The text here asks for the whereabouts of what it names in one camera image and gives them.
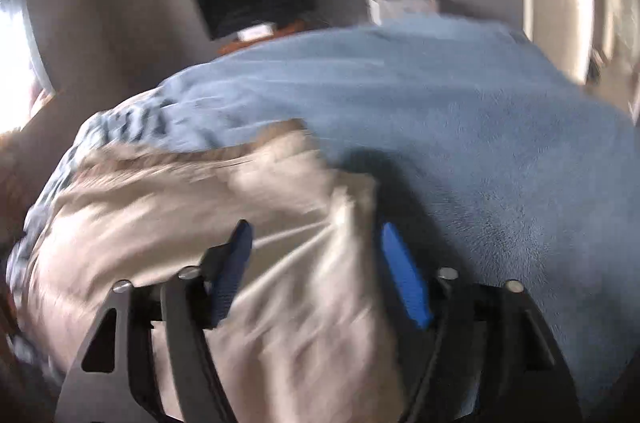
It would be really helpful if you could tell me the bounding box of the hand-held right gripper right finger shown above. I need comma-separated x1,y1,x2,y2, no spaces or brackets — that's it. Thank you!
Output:
381,222,583,423

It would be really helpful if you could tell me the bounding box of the blue fleece blanket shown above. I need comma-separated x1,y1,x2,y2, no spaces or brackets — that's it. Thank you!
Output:
157,14,640,423

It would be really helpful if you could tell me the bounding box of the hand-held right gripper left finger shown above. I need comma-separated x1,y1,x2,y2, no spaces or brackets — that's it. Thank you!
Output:
54,219,255,423

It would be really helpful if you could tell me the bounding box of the cream hooded puffer jacket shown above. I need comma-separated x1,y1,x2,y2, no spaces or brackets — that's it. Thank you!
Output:
17,118,416,423

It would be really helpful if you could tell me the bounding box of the window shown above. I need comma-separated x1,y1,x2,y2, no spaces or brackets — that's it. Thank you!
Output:
0,0,56,134

